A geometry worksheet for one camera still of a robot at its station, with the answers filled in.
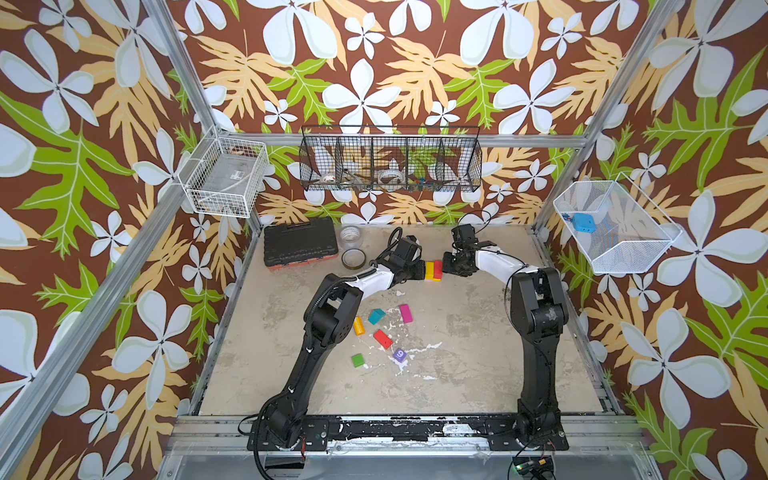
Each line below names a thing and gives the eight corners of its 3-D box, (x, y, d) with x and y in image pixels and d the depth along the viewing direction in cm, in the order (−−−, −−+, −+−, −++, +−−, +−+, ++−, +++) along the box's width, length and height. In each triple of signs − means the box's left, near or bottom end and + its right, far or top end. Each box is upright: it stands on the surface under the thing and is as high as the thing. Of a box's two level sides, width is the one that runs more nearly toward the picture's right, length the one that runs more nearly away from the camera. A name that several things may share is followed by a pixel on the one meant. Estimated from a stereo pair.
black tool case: (265, 271, 107) (261, 262, 103) (268, 233, 119) (264, 224, 115) (339, 259, 111) (338, 251, 107) (335, 224, 122) (333, 215, 118)
